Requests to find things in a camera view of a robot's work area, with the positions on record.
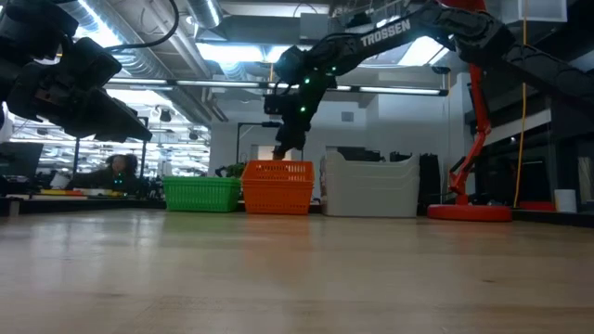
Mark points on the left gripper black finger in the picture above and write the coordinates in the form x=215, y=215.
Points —
x=99, y=130
x=123, y=118

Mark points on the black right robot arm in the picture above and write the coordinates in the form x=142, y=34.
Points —
x=417, y=32

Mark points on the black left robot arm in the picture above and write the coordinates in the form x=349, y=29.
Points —
x=32, y=28

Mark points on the person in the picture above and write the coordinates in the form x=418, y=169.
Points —
x=120, y=164

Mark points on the black ceiling spotlight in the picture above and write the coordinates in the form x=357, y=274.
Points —
x=193, y=135
x=165, y=115

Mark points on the small green potted plant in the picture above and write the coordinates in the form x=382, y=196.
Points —
x=232, y=170

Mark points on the long ceiling light strip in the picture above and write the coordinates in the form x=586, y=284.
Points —
x=399, y=90
x=209, y=83

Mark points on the red stand with round base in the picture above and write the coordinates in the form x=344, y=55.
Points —
x=468, y=213

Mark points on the red low box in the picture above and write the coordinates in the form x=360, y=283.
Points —
x=536, y=206

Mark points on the white cylinder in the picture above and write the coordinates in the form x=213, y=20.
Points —
x=565, y=201

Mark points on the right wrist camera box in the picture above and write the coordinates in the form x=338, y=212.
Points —
x=278, y=104

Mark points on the black background rig frame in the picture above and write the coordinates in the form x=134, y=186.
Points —
x=143, y=160

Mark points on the square wall vent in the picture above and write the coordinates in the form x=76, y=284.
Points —
x=347, y=116

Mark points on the black dome camera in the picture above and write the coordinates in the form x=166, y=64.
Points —
x=441, y=70

